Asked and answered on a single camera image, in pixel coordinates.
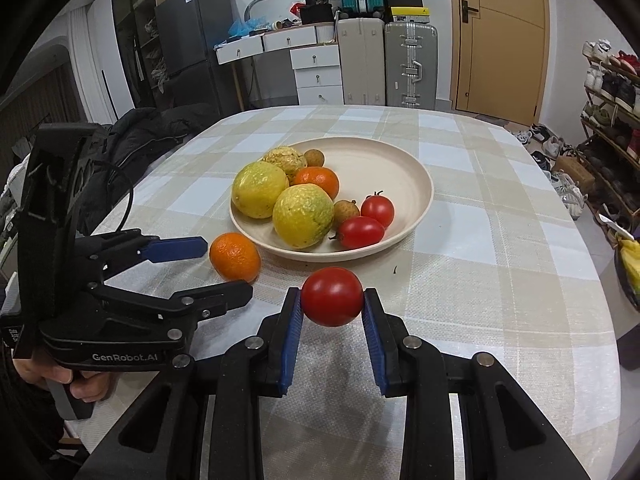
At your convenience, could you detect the round red tomato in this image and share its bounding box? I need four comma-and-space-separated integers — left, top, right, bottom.
300, 267, 364, 328
360, 191, 396, 228

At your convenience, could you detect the smooth yellow-green passion fruit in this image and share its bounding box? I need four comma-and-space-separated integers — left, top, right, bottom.
231, 161, 290, 220

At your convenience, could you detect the oblong red tomato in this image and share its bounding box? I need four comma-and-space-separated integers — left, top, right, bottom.
329, 215, 386, 250

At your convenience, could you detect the wooden shoe rack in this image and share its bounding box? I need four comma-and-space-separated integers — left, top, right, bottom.
575, 40, 640, 246

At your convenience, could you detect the black bag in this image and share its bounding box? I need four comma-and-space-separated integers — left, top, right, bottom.
298, 0, 335, 25

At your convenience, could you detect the black jacket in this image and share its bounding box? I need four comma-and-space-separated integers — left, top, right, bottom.
75, 102, 226, 236

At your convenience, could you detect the yellow black shoe box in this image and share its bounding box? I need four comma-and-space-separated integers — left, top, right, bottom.
387, 6, 432, 24

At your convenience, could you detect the black cable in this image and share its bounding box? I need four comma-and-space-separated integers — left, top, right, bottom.
85, 160, 135, 236

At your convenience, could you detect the wrinkled green-yellow passion fruit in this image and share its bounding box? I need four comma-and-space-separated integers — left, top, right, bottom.
260, 146, 308, 185

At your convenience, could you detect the person's left hand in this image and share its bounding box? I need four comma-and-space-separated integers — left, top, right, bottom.
12, 357, 113, 403

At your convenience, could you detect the grey aluminium suitcase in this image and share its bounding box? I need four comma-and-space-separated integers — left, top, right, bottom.
383, 21, 439, 110

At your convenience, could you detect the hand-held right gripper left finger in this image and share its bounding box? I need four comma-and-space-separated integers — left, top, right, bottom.
75, 287, 306, 480

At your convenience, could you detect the group of assorted shoes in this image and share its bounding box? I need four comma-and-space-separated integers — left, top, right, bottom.
582, 40, 640, 196

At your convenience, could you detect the dimpled yellow passion fruit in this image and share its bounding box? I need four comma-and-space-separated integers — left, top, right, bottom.
272, 184, 335, 251

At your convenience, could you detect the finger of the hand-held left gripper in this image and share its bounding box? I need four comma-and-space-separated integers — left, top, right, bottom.
87, 280, 254, 341
75, 228, 209, 286

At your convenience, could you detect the beige hard suitcase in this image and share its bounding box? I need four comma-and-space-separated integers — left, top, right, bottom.
336, 16, 387, 107

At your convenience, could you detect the blue plastic bag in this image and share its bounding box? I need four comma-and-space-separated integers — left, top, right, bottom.
227, 16, 268, 41

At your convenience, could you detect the dark grey refrigerator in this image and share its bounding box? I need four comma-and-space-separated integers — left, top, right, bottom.
154, 0, 246, 116

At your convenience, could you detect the white sneaker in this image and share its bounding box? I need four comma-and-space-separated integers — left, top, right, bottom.
552, 172, 588, 221

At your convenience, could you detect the cream round plate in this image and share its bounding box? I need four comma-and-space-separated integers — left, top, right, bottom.
229, 136, 435, 262

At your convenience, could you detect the white drawer desk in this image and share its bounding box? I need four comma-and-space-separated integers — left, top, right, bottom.
215, 24, 346, 108

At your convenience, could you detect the wooden door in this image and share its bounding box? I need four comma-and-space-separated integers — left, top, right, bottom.
447, 0, 548, 117

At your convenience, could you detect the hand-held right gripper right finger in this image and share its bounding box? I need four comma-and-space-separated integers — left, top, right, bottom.
362, 287, 593, 480

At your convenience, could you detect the orange mandarin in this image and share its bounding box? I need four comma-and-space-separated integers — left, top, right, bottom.
209, 232, 261, 283
293, 166, 340, 200

